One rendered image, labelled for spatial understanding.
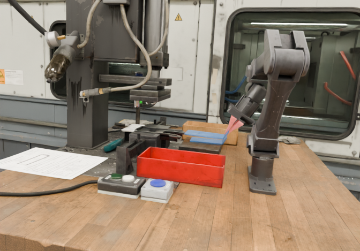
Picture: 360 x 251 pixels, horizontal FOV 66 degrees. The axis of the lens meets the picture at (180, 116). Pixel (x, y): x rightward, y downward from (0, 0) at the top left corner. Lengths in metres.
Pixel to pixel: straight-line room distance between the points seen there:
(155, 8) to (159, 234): 0.73
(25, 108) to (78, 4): 1.25
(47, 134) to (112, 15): 1.27
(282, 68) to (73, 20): 0.75
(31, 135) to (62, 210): 1.56
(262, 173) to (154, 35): 0.58
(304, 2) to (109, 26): 0.98
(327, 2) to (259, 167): 1.00
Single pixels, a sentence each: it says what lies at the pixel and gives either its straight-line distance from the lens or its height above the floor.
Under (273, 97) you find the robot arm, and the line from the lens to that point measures 0.75.
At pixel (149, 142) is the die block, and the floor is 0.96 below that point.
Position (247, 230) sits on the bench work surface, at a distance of 0.63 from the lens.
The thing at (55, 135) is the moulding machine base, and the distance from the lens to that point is 2.10.
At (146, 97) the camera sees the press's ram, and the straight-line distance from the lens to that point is 0.95.
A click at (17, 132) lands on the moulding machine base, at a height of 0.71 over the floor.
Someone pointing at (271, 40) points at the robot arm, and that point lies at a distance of 0.74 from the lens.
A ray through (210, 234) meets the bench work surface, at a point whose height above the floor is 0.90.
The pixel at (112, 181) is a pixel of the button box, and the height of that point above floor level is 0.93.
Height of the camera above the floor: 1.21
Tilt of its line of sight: 9 degrees down
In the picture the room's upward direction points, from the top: 3 degrees clockwise
